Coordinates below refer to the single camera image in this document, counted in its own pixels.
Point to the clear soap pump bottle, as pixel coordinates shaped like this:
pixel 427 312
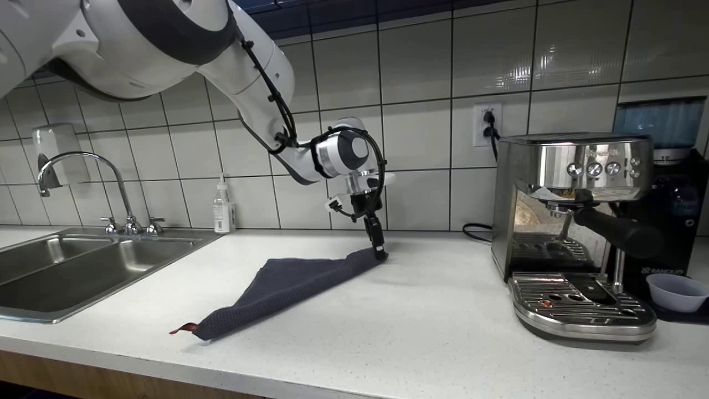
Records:
pixel 221 208

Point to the grey towel with red tag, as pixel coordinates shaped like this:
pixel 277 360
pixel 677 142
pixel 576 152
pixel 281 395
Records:
pixel 277 286

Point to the stainless steel sink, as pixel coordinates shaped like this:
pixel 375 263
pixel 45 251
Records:
pixel 62 274

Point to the white wall power outlet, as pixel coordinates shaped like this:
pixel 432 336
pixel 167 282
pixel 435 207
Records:
pixel 485 128

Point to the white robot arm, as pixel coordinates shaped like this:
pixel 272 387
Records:
pixel 131 49

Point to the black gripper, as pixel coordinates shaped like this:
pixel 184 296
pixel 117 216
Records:
pixel 367 207

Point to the clear wall soap dispenser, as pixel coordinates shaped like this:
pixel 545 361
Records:
pixel 51 141

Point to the black coffee grinder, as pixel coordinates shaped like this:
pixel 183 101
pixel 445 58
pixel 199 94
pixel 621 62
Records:
pixel 677 194

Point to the small purple cup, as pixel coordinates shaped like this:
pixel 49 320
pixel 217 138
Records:
pixel 677 292

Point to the stainless steel espresso machine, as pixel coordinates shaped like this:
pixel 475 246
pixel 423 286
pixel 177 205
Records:
pixel 557 239

